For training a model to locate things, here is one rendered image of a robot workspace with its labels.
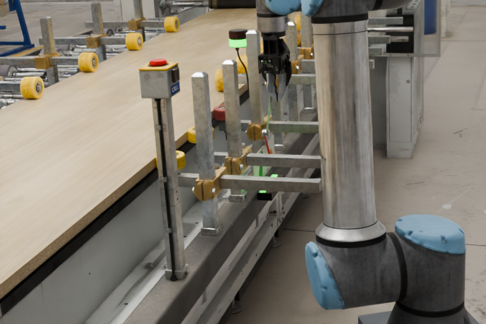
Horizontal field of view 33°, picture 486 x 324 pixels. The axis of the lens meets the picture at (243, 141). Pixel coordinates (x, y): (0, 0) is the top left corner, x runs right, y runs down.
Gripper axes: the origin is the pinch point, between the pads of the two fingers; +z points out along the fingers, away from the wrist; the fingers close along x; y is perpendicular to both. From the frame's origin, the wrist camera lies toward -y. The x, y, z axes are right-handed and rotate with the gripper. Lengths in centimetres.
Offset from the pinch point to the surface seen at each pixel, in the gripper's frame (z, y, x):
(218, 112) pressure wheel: 9.3, -14.5, -24.3
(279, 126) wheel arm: 14.0, -16.8, -4.4
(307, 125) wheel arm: 13.6, -16.7, 4.6
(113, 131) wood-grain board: 9, 10, -50
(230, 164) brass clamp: 16.5, 15.3, -11.2
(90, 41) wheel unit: 4, -115, -120
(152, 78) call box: -21, 65, -11
